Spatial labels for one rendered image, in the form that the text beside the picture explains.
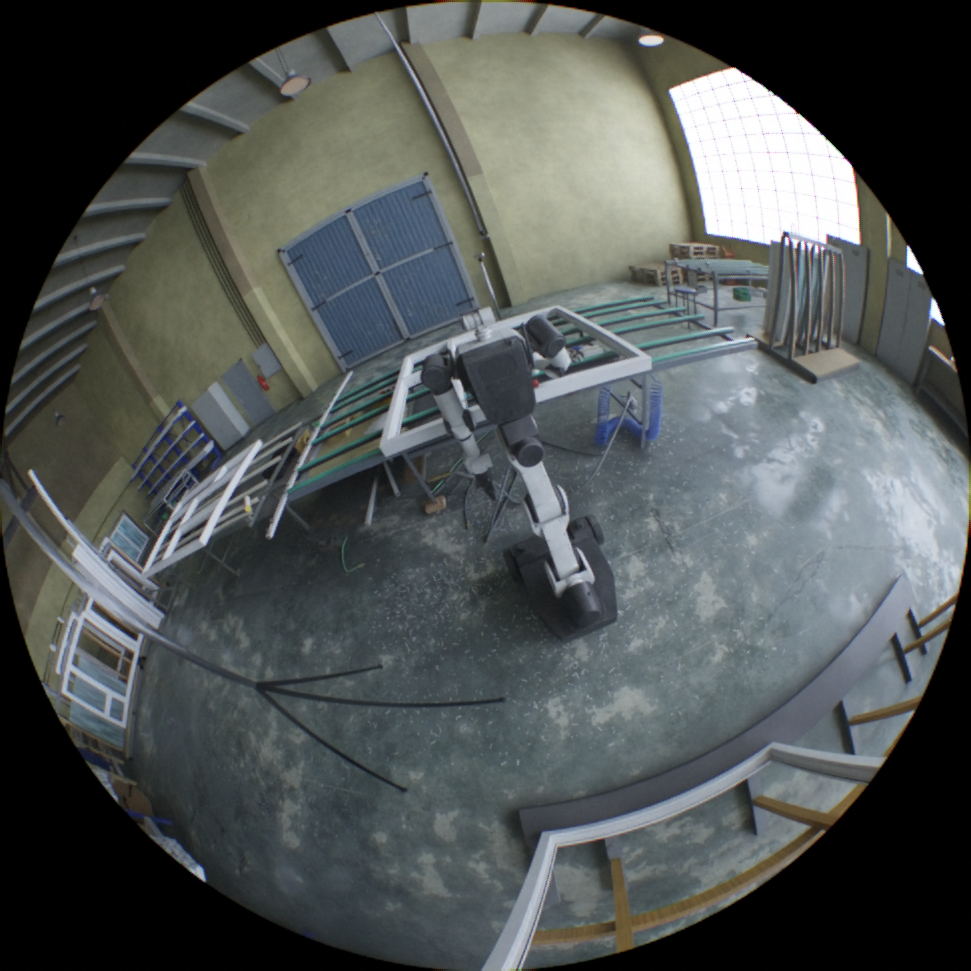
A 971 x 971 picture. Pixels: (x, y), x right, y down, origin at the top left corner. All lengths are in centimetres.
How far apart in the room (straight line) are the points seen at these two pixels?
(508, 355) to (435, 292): 692
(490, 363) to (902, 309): 698
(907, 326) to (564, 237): 775
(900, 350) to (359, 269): 1119
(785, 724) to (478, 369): 213
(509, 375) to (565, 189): 790
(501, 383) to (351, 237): 738
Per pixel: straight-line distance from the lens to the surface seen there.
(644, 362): 167
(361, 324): 821
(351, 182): 849
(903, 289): 713
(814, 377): 442
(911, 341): 713
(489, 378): 100
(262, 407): 1032
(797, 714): 196
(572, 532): 171
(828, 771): 153
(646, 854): 187
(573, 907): 203
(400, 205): 801
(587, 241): 871
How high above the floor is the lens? 163
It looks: 43 degrees down
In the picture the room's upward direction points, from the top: 25 degrees counter-clockwise
